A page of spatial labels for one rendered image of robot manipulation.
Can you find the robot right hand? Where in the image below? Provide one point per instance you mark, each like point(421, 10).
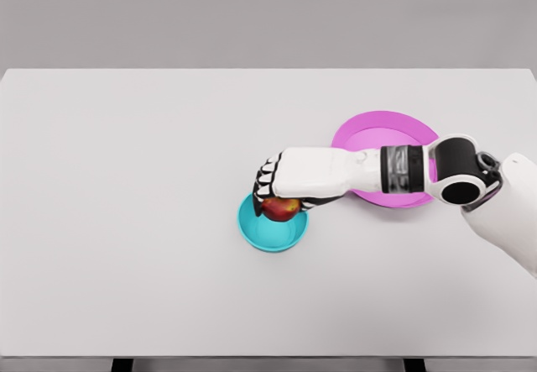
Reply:
point(308, 170)

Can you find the red yellow apple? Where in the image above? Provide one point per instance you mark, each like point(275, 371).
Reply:
point(280, 209)

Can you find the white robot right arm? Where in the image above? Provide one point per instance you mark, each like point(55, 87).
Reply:
point(457, 166)

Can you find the blue bowl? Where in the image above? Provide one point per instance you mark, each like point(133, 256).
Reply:
point(272, 233)

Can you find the pink plate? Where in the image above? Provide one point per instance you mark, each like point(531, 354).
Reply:
point(377, 134)

